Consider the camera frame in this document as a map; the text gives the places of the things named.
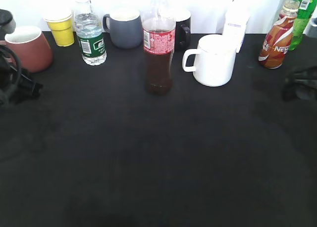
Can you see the clear water bottle green label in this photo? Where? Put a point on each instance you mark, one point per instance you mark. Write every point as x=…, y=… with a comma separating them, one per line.
x=89, y=33

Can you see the white milk carton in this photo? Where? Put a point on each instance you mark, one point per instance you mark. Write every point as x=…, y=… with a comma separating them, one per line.
x=236, y=19

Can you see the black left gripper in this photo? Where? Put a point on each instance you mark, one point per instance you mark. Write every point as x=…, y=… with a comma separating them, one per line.
x=15, y=82

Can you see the red ceramic mug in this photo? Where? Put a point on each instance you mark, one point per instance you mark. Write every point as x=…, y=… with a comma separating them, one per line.
x=31, y=47

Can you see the white ceramic mug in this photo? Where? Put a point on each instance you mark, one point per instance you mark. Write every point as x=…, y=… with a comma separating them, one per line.
x=212, y=62

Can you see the black mug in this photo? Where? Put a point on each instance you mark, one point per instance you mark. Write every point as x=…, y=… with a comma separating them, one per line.
x=183, y=28

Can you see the green sprite bottle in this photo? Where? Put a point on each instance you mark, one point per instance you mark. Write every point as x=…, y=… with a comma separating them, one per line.
x=304, y=14

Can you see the cola bottle red label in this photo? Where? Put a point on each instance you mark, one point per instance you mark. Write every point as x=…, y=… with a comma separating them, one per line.
x=159, y=26

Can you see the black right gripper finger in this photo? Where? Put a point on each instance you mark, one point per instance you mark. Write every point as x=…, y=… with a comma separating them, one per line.
x=303, y=75
x=300, y=89

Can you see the grey blue mug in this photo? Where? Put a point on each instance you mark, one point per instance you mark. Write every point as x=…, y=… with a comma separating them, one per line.
x=124, y=26

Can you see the brown Nescafe coffee bottle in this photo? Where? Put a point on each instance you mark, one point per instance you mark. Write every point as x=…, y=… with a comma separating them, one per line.
x=278, y=39

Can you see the yellow paper cup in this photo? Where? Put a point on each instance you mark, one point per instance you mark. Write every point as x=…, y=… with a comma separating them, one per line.
x=60, y=23

